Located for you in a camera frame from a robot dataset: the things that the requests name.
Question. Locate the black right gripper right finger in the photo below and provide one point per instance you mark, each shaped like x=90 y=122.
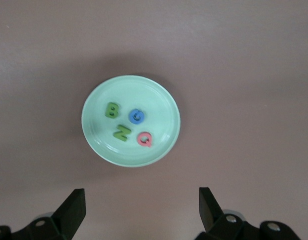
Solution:
x=210 y=212

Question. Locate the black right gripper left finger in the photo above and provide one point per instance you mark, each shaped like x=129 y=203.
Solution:
x=66 y=215

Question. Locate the green letter N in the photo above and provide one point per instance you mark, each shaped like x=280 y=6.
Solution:
x=121 y=132

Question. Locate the pink letter Q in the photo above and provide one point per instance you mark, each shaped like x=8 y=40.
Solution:
x=139 y=138

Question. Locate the green letter B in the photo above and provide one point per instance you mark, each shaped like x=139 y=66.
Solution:
x=108 y=110

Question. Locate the blue letter G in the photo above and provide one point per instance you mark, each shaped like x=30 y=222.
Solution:
x=130 y=117

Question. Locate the light green plate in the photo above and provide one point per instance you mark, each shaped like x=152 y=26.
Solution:
x=156 y=105

